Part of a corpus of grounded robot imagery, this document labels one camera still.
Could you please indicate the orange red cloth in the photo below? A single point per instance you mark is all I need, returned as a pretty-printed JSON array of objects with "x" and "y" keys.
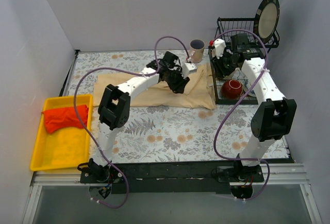
[{"x": 58, "y": 118}]

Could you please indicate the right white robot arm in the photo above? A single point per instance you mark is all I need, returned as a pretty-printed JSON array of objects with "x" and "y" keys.
[{"x": 274, "y": 116}]

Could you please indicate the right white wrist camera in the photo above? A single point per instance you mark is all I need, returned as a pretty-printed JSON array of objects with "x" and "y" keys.
[{"x": 217, "y": 48}]

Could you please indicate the red bowl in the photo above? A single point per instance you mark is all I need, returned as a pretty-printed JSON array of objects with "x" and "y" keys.
[{"x": 231, "y": 89}]

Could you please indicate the black rimmed beige plate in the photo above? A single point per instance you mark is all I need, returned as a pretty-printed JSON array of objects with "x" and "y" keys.
[{"x": 266, "y": 19}]

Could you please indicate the yellow plastic tray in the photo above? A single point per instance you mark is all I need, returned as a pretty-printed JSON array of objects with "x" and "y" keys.
[{"x": 66, "y": 147}]

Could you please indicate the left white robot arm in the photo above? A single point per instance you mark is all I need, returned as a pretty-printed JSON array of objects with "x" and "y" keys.
[{"x": 115, "y": 103}]

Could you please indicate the black wire dish rack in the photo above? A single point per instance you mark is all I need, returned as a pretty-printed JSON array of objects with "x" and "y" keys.
[{"x": 225, "y": 24}]

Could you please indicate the floral table mat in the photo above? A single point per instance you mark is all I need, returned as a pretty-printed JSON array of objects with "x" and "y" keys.
[{"x": 165, "y": 134}]

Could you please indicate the aluminium frame rail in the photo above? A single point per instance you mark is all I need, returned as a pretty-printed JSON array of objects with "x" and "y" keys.
[{"x": 280, "y": 174}]

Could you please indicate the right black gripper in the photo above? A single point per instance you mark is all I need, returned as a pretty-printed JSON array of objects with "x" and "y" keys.
[{"x": 219, "y": 66}]

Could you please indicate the beige t shirt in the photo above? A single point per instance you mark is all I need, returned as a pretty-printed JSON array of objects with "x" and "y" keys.
[{"x": 198, "y": 92}]

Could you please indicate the pink ceramic mug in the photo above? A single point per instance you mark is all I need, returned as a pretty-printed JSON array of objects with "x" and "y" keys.
[{"x": 196, "y": 50}]

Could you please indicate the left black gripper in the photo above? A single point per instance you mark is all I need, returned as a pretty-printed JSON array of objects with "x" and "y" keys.
[{"x": 177, "y": 80}]

